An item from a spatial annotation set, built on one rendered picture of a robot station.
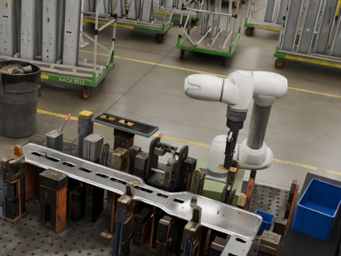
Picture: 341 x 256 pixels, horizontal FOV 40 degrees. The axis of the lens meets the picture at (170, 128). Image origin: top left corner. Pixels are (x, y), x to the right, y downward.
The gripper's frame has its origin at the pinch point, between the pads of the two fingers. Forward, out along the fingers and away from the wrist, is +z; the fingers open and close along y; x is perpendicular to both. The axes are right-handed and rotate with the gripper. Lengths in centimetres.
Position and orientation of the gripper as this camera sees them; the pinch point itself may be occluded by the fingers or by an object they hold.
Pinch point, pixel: (228, 160)
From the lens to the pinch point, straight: 215.2
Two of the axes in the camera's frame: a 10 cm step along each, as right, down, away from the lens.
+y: -3.9, 3.3, -8.6
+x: 9.1, 2.5, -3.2
